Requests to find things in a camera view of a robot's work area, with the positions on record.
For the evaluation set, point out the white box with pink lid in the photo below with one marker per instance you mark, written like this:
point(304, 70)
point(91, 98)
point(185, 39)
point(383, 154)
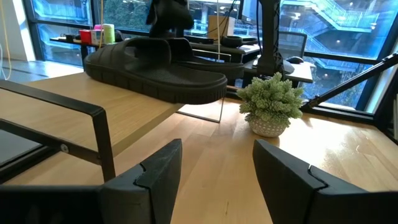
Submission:
point(97, 37)

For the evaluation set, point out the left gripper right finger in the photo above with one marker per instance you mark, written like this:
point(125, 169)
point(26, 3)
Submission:
point(289, 193)

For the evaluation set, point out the light green cylinder roll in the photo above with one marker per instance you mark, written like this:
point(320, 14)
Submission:
point(109, 33)

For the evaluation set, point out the red cup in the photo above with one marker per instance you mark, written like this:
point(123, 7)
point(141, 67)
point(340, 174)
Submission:
point(85, 36)

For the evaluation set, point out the office desk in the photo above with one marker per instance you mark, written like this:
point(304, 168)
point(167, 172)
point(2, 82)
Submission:
point(298, 73)
point(202, 46)

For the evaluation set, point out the wooden shelf with black frame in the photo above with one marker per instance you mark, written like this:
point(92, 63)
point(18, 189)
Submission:
point(130, 118)

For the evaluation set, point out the brown cardboard box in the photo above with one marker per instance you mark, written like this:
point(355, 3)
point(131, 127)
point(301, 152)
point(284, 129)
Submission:
point(227, 28)

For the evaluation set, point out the black mesh office chair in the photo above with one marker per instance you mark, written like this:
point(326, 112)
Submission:
point(289, 40)

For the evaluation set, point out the green succulent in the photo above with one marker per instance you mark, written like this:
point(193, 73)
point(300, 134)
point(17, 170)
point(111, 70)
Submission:
point(270, 102)

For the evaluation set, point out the black headphones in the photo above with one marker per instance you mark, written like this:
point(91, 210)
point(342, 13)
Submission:
point(231, 41)

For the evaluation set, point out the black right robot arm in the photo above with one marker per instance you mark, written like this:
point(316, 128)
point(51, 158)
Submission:
point(270, 37)

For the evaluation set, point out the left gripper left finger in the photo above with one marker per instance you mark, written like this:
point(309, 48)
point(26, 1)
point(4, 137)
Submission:
point(155, 193)

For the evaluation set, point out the black aluminium table frame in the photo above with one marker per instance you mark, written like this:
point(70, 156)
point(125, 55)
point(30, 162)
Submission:
point(351, 81)

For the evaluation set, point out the black computer mouse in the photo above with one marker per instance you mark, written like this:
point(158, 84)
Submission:
point(294, 60)

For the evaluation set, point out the black rubber slide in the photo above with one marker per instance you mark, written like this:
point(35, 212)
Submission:
point(174, 81)
point(224, 70)

